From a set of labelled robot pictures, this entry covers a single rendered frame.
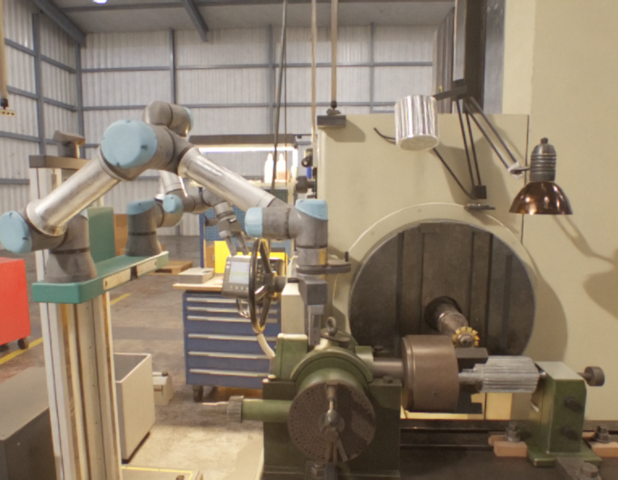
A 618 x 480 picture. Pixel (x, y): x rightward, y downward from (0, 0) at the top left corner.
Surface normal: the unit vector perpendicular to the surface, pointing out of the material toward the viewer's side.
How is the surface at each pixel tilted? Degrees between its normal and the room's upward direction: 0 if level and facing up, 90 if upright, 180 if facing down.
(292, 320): 90
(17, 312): 90
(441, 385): 81
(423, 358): 43
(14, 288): 90
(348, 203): 90
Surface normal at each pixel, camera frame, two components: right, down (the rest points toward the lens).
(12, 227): -0.32, 0.18
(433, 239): -0.05, 0.12
